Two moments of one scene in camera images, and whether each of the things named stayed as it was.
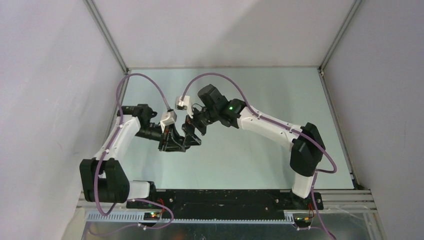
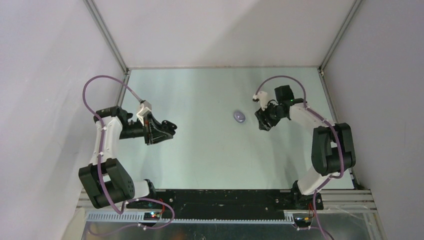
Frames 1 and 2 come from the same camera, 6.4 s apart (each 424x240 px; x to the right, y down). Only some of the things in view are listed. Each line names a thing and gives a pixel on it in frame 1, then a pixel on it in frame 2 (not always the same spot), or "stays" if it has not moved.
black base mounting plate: (222, 204) stays
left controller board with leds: (153, 216) stays
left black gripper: (173, 143) -> (152, 130)
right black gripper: (191, 138) -> (261, 115)
